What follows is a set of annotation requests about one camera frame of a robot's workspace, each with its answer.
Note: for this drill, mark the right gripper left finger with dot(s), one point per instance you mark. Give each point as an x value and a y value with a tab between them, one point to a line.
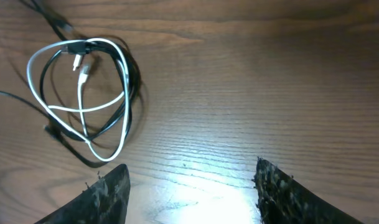
106	201

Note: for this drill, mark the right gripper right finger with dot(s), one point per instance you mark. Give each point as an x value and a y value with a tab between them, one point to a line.
282	200

